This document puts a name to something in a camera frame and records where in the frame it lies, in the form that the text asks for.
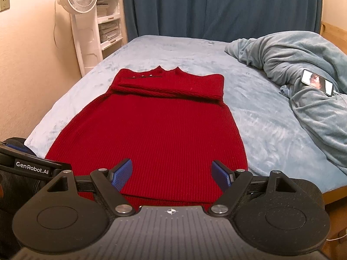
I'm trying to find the dark blue curtain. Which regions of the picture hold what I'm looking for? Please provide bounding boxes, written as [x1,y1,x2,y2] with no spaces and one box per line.
[121,0,323,44]

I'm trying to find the white cable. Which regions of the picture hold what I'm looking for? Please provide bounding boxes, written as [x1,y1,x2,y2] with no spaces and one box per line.
[327,229,347,242]

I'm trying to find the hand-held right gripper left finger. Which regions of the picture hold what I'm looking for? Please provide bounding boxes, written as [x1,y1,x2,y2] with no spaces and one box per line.
[45,158,136,217]

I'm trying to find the crumpled blue blanket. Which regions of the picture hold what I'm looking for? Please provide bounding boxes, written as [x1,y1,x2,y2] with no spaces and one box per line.
[224,32,347,178]

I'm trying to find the white shelf unit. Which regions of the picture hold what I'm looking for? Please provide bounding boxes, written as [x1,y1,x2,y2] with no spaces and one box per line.
[96,0,128,51]

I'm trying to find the smartphone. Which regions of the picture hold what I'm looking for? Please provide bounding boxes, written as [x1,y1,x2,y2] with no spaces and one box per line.
[301,69,334,97]

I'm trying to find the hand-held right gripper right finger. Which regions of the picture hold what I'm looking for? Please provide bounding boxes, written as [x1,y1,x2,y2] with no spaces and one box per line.
[207,160,299,217]

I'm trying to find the person's dark trouser leg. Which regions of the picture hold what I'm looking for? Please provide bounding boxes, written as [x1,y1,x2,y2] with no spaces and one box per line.
[0,168,48,217]

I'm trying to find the light blue bed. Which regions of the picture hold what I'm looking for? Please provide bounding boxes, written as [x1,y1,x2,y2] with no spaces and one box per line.
[24,35,347,203]

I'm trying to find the red knit sweater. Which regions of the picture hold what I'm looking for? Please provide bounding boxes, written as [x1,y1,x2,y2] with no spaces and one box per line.
[45,66,248,212]

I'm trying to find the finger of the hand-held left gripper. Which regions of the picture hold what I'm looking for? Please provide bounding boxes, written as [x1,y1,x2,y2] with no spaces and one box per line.
[0,138,38,158]

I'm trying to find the fan power cable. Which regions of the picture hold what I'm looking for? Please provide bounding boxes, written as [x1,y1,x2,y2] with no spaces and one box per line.
[52,2,59,46]

